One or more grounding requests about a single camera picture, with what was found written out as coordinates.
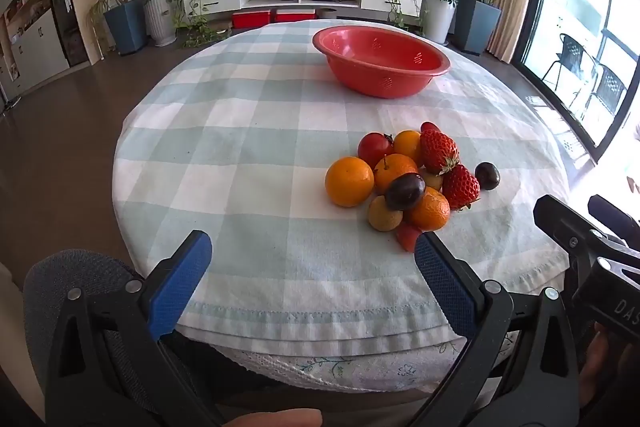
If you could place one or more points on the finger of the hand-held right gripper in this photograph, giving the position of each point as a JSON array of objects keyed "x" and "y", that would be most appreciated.
[
  {"x": 610, "y": 214},
  {"x": 562, "y": 219}
]

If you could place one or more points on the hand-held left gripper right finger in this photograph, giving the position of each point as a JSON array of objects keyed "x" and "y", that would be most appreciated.
[{"x": 442, "y": 282}]

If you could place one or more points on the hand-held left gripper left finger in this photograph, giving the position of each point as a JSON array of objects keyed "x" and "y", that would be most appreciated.
[{"x": 180, "y": 282}]

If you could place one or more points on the scuffed mandarin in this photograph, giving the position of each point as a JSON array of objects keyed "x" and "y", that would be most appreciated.
[{"x": 431, "y": 213}]

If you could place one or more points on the small dark purple plum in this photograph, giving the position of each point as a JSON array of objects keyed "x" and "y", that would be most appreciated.
[{"x": 486, "y": 175}]

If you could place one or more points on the large dark purple plum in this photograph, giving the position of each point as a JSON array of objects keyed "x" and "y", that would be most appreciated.
[{"x": 404, "y": 192}]

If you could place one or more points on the mandarin with stem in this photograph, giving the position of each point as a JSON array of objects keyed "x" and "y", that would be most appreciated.
[{"x": 392, "y": 169}]

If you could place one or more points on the large red strawberry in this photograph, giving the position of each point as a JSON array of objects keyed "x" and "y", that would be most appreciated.
[{"x": 437, "y": 152}]

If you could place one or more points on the large smooth orange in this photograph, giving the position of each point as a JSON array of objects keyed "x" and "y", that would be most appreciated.
[{"x": 349, "y": 181}]

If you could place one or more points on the small orange yellow tomato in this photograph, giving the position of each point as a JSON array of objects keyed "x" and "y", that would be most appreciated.
[{"x": 406, "y": 144}]

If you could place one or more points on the red tomato with stem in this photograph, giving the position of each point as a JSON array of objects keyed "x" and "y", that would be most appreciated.
[{"x": 372, "y": 148}]

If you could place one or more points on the red plastic colander bowl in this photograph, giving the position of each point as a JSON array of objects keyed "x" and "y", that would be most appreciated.
[{"x": 380, "y": 74}]

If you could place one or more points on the person's right hand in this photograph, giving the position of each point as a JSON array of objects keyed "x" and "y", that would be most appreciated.
[{"x": 597, "y": 359}]

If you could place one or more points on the person's left hand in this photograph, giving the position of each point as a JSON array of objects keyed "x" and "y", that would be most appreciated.
[{"x": 275, "y": 419}]

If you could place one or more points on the grey mesh office chair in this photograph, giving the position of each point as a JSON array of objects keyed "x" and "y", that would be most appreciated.
[{"x": 75, "y": 267}]

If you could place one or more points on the black patio chair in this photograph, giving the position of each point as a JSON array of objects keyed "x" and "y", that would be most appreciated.
[
  {"x": 570, "y": 52},
  {"x": 610, "y": 89}
]

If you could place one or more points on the white floral undercloth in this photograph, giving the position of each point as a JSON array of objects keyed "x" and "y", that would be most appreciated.
[{"x": 350, "y": 369}]

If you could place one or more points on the checked green white tablecloth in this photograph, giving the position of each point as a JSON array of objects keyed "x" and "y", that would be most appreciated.
[{"x": 250, "y": 157}]

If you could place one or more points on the bushy plant in white pot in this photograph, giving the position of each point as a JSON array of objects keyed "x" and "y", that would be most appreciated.
[{"x": 440, "y": 17}]

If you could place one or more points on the plant in ribbed white pot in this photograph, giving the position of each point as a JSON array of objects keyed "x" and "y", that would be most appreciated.
[{"x": 160, "y": 19}]

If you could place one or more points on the red storage box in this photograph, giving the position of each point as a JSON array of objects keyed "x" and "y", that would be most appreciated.
[
  {"x": 295, "y": 15},
  {"x": 250, "y": 18}
]

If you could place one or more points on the grey round container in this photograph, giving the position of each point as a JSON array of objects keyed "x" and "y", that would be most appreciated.
[{"x": 327, "y": 13}]

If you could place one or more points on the black sliding door frame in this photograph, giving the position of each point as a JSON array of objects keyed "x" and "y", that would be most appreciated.
[{"x": 537, "y": 7}]

